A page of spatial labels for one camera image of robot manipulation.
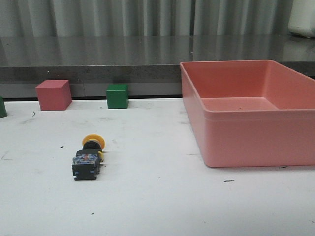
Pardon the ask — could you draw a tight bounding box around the yellow mushroom push button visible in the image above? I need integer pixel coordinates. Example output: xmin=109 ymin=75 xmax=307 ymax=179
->
xmin=71 ymin=134 xmax=105 ymax=181

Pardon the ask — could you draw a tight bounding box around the green cube block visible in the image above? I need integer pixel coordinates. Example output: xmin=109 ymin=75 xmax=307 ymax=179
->
xmin=106 ymin=84 xmax=129 ymax=109

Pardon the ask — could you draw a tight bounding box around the grey stone counter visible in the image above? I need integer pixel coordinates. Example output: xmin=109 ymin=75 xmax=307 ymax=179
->
xmin=0 ymin=34 xmax=315 ymax=100

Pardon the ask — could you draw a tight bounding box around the pink plastic bin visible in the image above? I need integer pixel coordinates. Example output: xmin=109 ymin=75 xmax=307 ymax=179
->
xmin=180 ymin=60 xmax=315 ymax=168

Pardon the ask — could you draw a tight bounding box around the pink cube block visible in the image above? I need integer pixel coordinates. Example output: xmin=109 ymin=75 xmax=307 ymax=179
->
xmin=35 ymin=80 xmax=72 ymax=111

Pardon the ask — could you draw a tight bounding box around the grey curtain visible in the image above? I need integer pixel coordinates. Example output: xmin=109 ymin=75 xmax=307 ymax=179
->
xmin=0 ymin=0 xmax=293 ymax=37

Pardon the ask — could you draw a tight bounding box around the green block at left edge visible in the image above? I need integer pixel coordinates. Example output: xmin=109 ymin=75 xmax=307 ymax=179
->
xmin=0 ymin=96 xmax=7 ymax=118

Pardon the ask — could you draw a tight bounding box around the white kitchen appliance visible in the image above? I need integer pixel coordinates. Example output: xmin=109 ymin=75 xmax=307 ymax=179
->
xmin=288 ymin=0 xmax=315 ymax=38

